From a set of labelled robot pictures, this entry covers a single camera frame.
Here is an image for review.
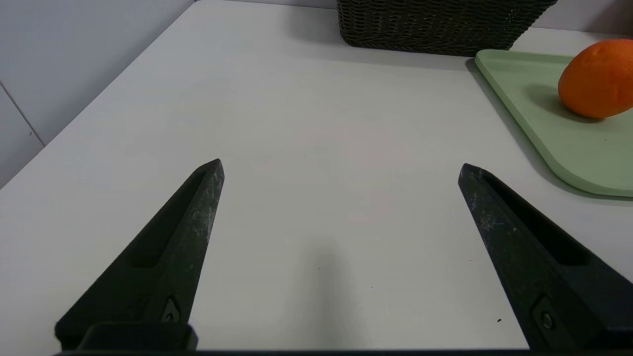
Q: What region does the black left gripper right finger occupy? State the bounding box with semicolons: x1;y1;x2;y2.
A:
458;164;633;351

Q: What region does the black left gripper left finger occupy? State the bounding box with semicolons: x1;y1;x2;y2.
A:
54;159;225;351

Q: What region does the orange fruit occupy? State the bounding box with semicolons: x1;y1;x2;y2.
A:
558;39;633;119

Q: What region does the dark brown wicker basket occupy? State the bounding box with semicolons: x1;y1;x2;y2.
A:
336;0;558;56

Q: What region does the green plastic tray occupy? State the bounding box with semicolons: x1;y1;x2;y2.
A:
475;49;633;197

